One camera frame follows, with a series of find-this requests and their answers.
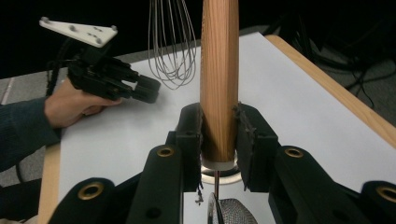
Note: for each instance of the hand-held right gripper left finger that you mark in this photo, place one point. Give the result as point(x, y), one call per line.
point(190, 140)

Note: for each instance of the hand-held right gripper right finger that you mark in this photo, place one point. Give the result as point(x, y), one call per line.
point(255, 146)

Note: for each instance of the pale blue table mat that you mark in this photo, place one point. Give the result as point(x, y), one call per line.
point(311, 130)

